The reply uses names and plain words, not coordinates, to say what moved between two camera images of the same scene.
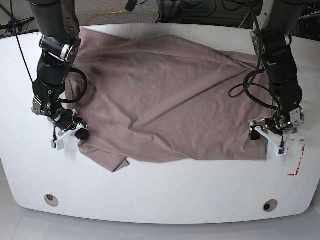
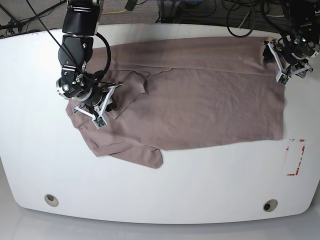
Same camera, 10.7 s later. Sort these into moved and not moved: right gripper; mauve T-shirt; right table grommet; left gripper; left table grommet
Moved: right gripper; left gripper; mauve T-shirt
Not moved: right table grommet; left table grommet
